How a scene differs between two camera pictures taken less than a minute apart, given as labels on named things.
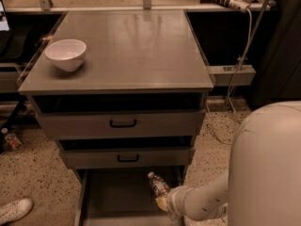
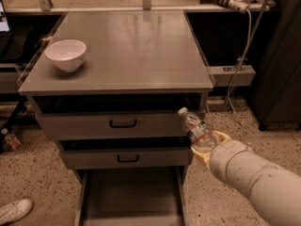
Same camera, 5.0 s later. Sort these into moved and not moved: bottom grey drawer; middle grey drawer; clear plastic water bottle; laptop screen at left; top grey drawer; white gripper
Moved: white gripper; clear plastic water bottle
Not moved: laptop screen at left; bottom grey drawer; top grey drawer; middle grey drawer
